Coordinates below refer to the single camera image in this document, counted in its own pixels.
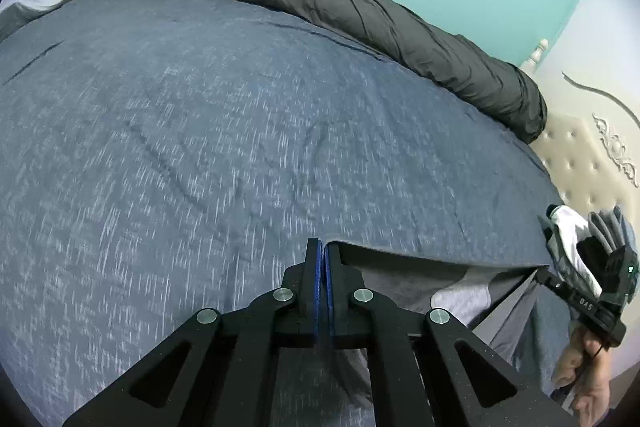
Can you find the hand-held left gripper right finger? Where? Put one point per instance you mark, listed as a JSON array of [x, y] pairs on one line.
[[345, 302]]

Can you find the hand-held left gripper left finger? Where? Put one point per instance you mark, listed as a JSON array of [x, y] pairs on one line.
[[302, 302]]

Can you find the person's right hand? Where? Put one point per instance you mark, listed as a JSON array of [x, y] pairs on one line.
[[585, 372]]

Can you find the dark grey rolled duvet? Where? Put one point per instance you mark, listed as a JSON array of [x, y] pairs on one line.
[[350, 7]]

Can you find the blue-grey bed sheet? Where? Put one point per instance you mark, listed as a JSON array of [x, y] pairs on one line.
[[175, 132]]

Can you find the white folded garment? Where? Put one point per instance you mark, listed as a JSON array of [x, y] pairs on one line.
[[567, 232]]

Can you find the grey boxer shorts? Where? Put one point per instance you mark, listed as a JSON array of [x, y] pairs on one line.
[[410, 282]]

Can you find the grey folded garment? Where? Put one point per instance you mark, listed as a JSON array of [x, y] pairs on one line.
[[605, 229]]

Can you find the cream tufted headboard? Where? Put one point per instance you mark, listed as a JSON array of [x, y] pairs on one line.
[[585, 157]]

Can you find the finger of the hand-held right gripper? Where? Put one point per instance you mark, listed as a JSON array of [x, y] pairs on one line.
[[557, 287]]

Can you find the black folded garment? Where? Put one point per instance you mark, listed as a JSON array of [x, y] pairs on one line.
[[590, 257]]

